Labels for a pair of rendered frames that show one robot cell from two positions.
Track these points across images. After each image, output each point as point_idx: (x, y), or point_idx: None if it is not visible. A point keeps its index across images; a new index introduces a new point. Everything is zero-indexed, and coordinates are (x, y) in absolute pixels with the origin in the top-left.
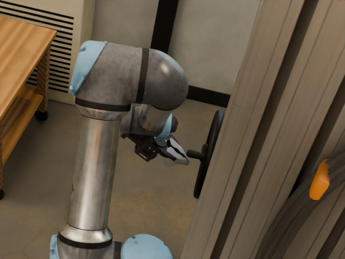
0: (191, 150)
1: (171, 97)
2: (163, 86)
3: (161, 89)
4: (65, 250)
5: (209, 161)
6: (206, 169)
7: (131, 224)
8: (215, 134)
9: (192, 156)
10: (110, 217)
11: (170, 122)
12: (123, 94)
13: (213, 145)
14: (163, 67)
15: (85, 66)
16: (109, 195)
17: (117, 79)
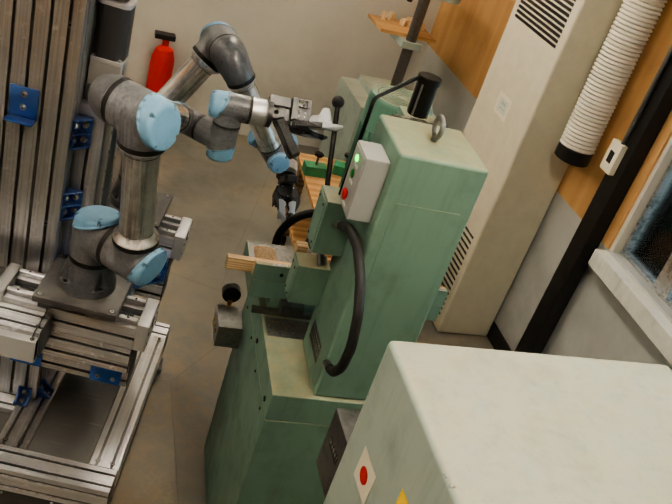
0: (292, 213)
1: (219, 63)
2: (217, 49)
3: (215, 51)
4: None
5: (286, 220)
6: (280, 225)
7: None
8: (308, 210)
9: (287, 217)
10: None
11: (275, 156)
12: (206, 48)
13: (298, 213)
14: (225, 41)
15: (207, 25)
16: None
17: (208, 37)
